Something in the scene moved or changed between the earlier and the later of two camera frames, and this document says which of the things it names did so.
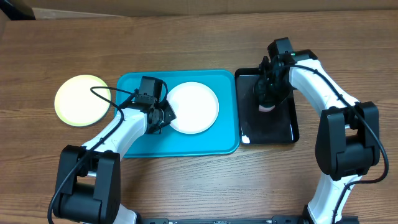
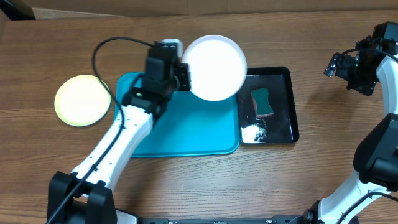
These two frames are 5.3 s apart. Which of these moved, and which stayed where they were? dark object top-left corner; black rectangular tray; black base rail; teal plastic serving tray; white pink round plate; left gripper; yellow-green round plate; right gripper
Moved: white pink round plate; right gripper; left gripper
Stayed: black base rail; teal plastic serving tray; black rectangular tray; yellow-green round plate; dark object top-left corner
